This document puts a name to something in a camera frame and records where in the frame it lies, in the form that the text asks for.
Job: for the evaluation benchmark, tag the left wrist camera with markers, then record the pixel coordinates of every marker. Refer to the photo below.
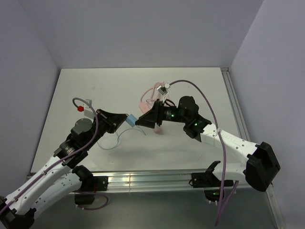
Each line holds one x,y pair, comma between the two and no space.
88,113

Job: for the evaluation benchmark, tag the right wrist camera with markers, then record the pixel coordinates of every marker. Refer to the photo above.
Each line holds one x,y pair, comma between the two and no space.
163,90

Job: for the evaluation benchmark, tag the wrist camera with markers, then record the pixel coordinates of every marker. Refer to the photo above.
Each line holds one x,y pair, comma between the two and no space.
88,113
163,90

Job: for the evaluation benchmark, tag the pink power strip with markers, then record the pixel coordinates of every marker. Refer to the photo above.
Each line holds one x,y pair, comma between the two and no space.
150,117

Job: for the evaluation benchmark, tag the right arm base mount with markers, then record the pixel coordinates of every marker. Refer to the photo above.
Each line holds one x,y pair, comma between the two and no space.
207,180

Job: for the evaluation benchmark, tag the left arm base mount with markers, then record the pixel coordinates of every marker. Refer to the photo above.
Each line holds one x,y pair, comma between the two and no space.
92,185

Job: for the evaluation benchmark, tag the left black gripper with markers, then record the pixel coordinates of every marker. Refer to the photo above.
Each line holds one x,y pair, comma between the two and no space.
113,120

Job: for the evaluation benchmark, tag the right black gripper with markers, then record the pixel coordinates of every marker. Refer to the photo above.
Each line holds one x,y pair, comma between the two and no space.
156,115

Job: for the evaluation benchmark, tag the blue plug adapter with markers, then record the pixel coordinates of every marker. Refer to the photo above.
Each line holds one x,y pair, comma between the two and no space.
131,120

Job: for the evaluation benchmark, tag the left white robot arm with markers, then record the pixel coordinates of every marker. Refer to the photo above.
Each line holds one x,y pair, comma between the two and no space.
61,175

